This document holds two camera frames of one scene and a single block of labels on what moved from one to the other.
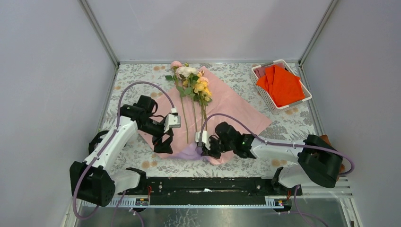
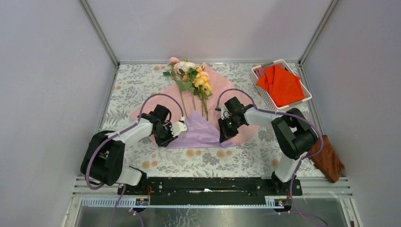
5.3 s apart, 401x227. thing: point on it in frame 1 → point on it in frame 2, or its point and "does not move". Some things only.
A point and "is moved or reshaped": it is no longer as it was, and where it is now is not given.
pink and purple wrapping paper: x=198 y=96 is moved or reshaped
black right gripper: x=211 y=152 → x=225 y=134
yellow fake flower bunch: x=203 y=93 is moved or reshaped
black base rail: x=211 y=191 does not move
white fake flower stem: x=189 y=72 is moved or reshaped
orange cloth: x=283 y=87 does not move
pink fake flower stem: x=182 y=91 is moved or reshaped
